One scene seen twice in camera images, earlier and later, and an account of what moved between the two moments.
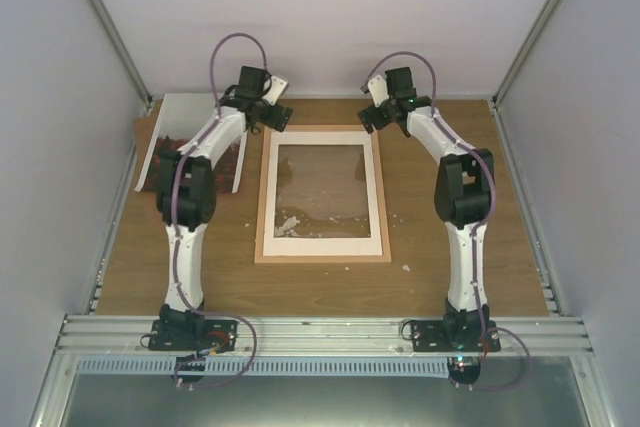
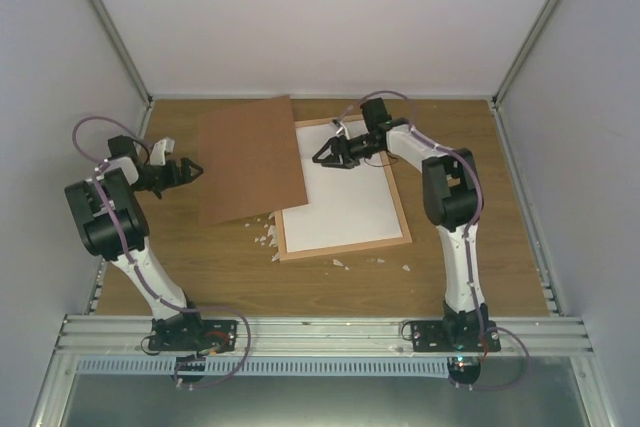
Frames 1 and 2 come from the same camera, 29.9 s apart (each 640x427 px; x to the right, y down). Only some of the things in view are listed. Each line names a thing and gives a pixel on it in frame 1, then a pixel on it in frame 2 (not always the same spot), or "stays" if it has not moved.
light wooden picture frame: [262, 207] -> [350, 247]
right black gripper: [378, 122] -> [339, 148]
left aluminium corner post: [108, 22] stays
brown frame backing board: [143, 132] -> [248, 161]
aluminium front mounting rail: [322, 336] stays
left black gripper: [272, 121] -> [177, 180]
